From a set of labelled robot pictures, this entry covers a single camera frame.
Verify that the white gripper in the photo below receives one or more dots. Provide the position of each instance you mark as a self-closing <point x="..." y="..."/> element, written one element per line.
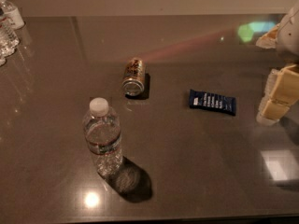
<point x="290" y="37"/>

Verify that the blue rxbar blueberry wrapper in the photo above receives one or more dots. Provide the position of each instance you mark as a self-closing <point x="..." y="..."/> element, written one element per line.
<point x="212" y="102"/>

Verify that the water bottle white label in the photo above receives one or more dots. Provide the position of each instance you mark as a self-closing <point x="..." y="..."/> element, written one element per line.
<point x="13" y="14"/>

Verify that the clear water bottle white cap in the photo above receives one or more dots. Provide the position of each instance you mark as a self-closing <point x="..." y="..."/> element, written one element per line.
<point x="102" y="131"/>

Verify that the gold soda can on side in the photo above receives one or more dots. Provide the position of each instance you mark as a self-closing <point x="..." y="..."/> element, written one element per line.
<point x="133" y="82"/>

